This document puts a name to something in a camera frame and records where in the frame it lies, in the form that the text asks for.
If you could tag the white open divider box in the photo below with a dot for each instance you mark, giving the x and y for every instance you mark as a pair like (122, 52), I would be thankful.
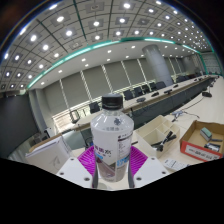
(150, 135)

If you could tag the clear plastic water bottle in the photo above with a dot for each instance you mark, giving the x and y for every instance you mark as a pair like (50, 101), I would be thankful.
(111, 133)

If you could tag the grey-green board eraser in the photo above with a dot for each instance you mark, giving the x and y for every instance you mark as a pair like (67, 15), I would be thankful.
(206, 134)

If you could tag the row of black desk microphones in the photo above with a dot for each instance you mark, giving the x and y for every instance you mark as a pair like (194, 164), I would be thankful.
(155, 94)

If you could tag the black marker pen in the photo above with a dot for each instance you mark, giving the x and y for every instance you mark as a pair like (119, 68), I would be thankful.
(170, 139)
(166, 140)

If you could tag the group of ceiling lights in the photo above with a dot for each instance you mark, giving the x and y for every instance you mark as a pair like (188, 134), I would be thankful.
(68, 33)

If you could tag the row of black office chairs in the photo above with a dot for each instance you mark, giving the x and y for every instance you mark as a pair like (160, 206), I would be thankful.
(128, 94)

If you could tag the large white printed carton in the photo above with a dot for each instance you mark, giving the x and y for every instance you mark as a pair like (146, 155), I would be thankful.
(50, 156)

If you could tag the red-edged open cardboard box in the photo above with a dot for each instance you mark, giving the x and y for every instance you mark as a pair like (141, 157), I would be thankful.
(196, 150)

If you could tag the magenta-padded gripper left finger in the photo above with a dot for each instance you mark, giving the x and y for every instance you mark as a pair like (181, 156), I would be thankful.
(71, 170)

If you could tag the white remote control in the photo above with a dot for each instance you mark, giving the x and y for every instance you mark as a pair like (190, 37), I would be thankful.
(175, 164)

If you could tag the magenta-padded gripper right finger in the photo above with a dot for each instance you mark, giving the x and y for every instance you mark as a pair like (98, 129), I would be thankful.
(150, 170)

